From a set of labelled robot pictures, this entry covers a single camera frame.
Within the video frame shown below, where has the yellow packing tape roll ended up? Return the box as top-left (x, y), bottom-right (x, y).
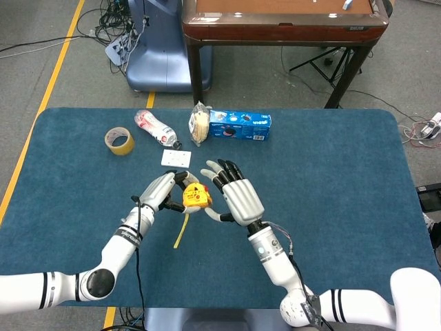
top-left (104, 126), bottom-right (136, 157)

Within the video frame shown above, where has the brown wooden table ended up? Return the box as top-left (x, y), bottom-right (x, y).
top-left (181, 0), bottom-right (390, 110)

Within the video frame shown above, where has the black equipment case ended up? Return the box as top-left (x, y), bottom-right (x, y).
top-left (415, 184), bottom-right (441, 214)

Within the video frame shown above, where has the blue table cloth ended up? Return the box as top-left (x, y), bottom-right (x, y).
top-left (0, 107), bottom-right (441, 310)

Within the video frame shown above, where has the blue grey robot torso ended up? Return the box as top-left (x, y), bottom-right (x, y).
top-left (143, 307), bottom-right (294, 331)

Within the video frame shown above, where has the black tripod stand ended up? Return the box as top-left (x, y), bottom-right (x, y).
top-left (288, 47), bottom-right (363, 87)

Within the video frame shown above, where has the blue cookie box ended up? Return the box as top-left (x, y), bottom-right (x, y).
top-left (207, 109), bottom-right (272, 142)

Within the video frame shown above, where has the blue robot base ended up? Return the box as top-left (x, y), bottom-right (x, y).
top-left (125, 0), bottom-right (213, 93)

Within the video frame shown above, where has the yellow tape measure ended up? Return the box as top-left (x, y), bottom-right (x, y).
top-left (173, 182), bottom-right (214, 249)

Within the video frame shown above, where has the white power strip with plugs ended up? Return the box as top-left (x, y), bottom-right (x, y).
top-left (420, 112), bottom-right (441, 141)

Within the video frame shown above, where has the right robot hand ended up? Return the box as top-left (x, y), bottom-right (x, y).
top-left (200, 159), bottom-right (265, 227)

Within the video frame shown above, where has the bagged bread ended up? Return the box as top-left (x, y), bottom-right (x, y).
top-left (187, 100), bottom-right (213, 148)

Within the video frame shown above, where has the crushed plastic bottle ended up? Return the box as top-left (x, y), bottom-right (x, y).
top-left (134, 109), bottom-right (183, 150)

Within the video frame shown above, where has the black floor cable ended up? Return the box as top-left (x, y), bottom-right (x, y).
top-left (0, 32), bottom-right (107, 59)

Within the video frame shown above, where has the white switch plate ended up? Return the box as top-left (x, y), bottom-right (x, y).
top-left (161, 148), bottom-right (192, 169)

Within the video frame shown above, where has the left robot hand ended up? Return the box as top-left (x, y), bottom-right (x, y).
top-left (139, 171), bottom-right (201, 214)

